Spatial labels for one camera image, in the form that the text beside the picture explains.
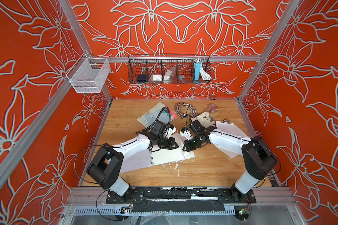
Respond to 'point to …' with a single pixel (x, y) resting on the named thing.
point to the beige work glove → (203, 118)
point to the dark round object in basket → (142, 78)
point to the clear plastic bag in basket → (168, 76)
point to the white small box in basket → (157, 78)
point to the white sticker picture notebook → (152, 156)
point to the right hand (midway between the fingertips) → (180, 150)
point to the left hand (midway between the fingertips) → (178, 146)
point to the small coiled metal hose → (185, 110)
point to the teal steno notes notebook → (165, 114)
